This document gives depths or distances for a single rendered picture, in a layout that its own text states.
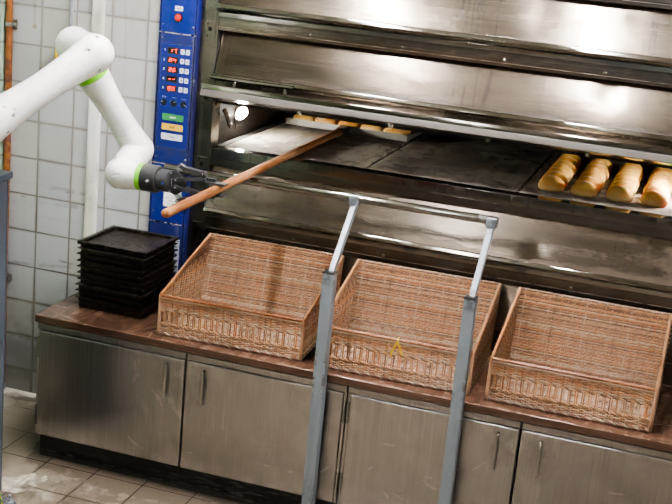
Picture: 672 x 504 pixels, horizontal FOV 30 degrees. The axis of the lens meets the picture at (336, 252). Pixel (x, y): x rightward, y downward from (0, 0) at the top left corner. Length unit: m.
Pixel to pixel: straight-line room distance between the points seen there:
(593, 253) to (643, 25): 0.81
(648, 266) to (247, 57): 1.66
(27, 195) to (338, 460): 1.76
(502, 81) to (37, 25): 1.86
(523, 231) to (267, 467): 1.25
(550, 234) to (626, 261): 0.28
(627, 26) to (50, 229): 2.43
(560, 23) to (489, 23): 0.25
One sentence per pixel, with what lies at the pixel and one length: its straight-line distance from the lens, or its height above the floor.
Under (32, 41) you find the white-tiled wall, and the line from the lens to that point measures 5.17.
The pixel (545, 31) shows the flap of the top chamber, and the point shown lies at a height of 1.77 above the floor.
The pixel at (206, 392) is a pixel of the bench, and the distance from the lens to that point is 4.52.
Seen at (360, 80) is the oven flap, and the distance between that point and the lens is 4.63.
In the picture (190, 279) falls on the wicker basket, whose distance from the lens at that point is 4.77.
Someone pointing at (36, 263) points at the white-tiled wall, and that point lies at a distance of 5.34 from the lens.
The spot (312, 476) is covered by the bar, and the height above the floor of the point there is 0.22.
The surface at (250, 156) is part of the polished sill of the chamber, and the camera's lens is 4.82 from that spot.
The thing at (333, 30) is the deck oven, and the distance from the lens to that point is 4.64.
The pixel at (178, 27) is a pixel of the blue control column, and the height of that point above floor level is 1.62.
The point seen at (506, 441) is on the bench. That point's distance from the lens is 4.24.
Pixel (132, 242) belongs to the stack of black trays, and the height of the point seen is 0.83.
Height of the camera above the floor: 2.14
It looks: 16 degrees down
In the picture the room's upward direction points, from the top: 5 degrees clockwise
